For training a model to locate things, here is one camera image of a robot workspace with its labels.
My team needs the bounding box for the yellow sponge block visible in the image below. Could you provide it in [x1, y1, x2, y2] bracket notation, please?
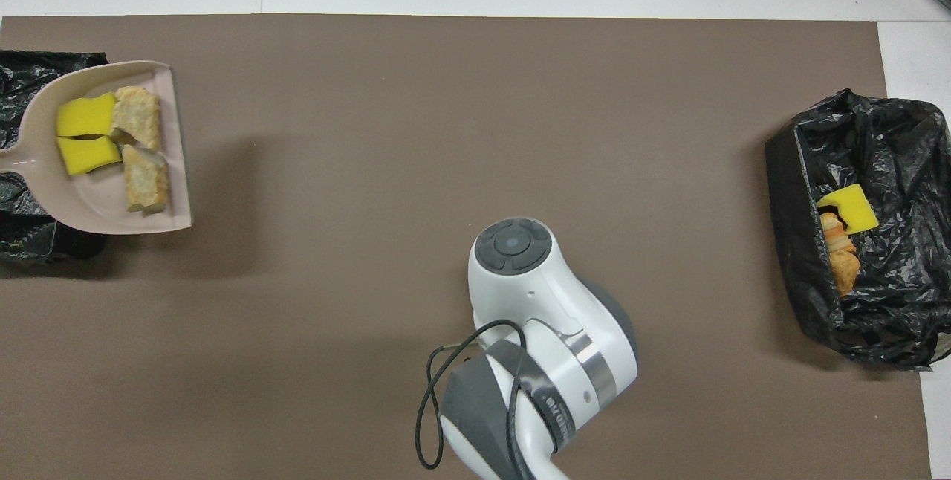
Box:
[817, 183, 880, 236]

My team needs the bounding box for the notched yellow sponge piece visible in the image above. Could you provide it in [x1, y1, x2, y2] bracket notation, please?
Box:
[57, 92, 118, 137]

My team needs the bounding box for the yellow sponge wedge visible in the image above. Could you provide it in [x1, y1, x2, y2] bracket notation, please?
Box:
[57, 136, 123, 176]

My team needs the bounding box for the beige plastic dustpan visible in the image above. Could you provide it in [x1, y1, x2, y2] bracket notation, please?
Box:
[0, 60, 192, 236]

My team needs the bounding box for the brown table mat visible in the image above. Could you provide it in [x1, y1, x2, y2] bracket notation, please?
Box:
[0, 14, 933, 480]

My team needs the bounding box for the black bag lined bin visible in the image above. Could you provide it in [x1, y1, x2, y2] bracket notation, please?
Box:
[765, 89, 951, 371]
[0, 51, 108, 267]

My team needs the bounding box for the brown bread roll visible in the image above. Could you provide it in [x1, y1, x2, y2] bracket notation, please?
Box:
[819, 213, 855, 252]

